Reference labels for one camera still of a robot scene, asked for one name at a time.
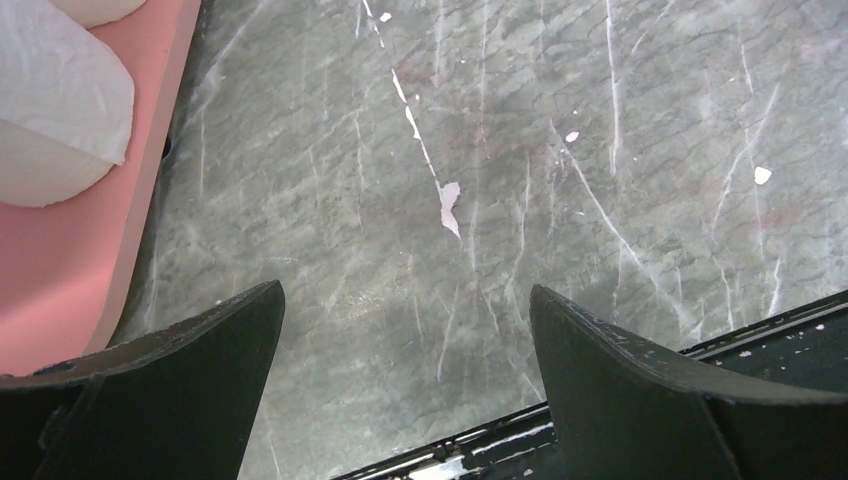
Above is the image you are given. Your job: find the white paper roll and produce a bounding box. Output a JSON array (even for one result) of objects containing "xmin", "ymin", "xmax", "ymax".
[
  {"xmin": 50, "ymin": 0, "xmax": 146, "ymax": 29},
  {"xmin": 1, "ymin": 1, "xmax": 135, "ymax": 208}
]

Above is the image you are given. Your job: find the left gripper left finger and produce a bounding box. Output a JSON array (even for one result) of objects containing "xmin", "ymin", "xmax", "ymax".
[{"xmin": 1, "ymin": 281, "xmax": 285, "ymax": 479}]

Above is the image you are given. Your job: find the pink three-tier shelf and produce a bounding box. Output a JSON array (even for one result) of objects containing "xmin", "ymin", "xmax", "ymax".
[{"xmin": 1, "ymin": 0, "xmax": 199, "ymax": 376}]

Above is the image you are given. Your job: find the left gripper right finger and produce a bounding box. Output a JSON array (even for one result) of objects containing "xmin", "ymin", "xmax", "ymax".
[{"xmin": 530, "ymin": 285, "xmax": 847, "ymax": 479}]

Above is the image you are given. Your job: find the white paper roll bottom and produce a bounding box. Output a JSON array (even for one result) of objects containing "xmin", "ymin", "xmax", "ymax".
[{"xmin": 1, "ymin": 1, "xmax": 135, "ymax": 208}]

